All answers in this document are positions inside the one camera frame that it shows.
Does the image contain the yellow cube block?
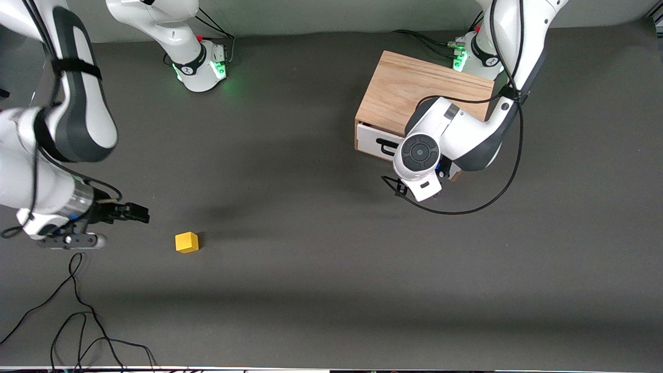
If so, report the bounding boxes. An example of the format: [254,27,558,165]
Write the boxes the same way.
[175,232,199,254]

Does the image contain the white-front drawer with black handle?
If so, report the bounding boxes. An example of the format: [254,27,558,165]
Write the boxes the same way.
[357,122,411,162]

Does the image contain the wooden drawer cabinet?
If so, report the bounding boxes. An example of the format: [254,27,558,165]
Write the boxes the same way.
[354,50,496,182]

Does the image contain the thin black loose cable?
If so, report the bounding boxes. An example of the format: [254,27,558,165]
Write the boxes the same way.
[0,252,126,371]
[50,311,159,373]

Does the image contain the black left arm base cables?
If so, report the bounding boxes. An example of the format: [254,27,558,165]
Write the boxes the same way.
[392,11,485,59]

